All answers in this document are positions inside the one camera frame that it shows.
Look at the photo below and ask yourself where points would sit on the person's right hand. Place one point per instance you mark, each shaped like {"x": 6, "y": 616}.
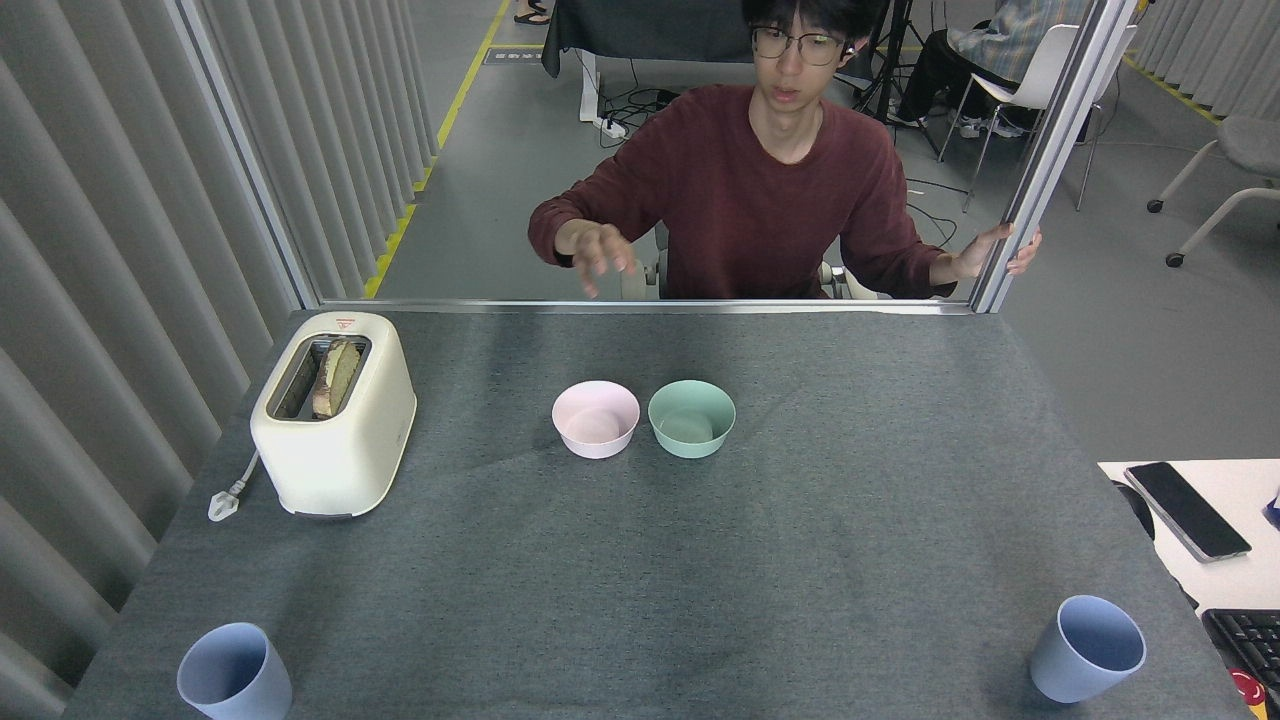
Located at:
{"x": 592, "y": 248}

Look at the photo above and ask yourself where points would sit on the person's left hand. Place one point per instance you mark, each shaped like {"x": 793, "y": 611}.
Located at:
{"x": 975, "y": 258}

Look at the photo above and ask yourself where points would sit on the blue plastic cup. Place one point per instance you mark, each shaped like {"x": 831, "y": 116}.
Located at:
{"x": 1065, "y": 670}
{"x": 222, "y": 690}

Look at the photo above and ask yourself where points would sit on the white power strip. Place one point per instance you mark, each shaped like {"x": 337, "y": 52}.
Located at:
{"x": 611, "y": 127}

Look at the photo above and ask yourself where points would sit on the black power adapter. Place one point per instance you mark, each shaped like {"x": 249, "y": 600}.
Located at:
{"x": 666, "y": 98}

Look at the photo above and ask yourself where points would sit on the pink bowl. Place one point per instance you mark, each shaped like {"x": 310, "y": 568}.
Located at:
{"x": 596, "y": 440}

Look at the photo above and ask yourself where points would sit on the white chair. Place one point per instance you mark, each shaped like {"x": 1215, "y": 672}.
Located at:
{"x": 1040, "y": 70}

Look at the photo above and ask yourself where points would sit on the seated background person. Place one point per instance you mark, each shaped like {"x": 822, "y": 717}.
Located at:
{"x": 985, "y": 50}

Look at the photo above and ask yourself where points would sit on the black tripod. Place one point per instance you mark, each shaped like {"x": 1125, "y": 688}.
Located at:
{"x": 890, "y": 60}

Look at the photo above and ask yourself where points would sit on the green bowl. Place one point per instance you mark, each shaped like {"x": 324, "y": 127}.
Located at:
{"x": 690, "y": 443}

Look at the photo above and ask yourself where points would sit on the table with dark cloth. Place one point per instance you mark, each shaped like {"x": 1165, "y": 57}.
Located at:
{"x": 640, "y": 30}

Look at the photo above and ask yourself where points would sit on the person's foot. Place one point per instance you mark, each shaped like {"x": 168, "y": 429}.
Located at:
{"x": 533, "y": 15}

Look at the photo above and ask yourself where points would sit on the person's glasses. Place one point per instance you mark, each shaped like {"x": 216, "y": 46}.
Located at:
{"x": 800, "y": 45}

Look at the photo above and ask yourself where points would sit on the bread slice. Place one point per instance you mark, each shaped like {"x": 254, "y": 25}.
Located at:
{"x": 338, "y": 378}

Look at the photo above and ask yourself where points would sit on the grey wheeled chair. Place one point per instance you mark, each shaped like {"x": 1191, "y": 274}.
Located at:
{"x": 1245, "y": 150}

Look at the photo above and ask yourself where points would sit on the grey felt table cover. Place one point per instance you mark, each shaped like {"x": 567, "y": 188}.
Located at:
{"x": 640, "y": 560}

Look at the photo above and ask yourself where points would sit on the black smartphone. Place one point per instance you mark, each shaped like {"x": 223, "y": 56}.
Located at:
{"x": 1188, "y": 510}

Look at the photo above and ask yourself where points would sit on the cream toaster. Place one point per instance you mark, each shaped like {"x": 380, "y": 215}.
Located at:
{"x": 335, "y": 465}

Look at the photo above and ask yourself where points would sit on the blue object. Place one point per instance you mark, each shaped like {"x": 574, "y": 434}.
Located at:
{"x": 1274, "y": 512}

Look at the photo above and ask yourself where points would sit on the white side table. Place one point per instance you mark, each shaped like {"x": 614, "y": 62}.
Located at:
{"x": 1240, "y": 580}

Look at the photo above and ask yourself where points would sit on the white toaster power plug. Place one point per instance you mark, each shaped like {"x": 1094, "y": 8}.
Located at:
{"x": 224, "y": 503}

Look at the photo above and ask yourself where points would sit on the black keyboard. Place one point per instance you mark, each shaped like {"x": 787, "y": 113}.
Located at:
{"x": 1250, "y": 640}

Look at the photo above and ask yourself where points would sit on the red round object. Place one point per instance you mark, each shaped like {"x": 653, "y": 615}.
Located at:
{"x": 1248, "y": 692}

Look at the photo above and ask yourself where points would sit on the silver frame rail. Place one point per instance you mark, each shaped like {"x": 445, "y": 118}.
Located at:
{"x": 640, "y": 305}

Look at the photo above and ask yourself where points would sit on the silver frame post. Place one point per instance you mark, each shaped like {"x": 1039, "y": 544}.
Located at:
{"x": 1050, "y": 150}
{"x": 250, "y": 160}

